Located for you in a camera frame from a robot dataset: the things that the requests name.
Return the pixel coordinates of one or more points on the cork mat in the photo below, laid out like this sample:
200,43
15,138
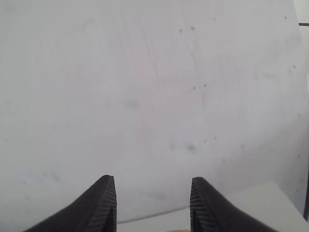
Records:
178,231

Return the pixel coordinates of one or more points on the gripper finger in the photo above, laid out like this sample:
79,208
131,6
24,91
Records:
91,210
212,210

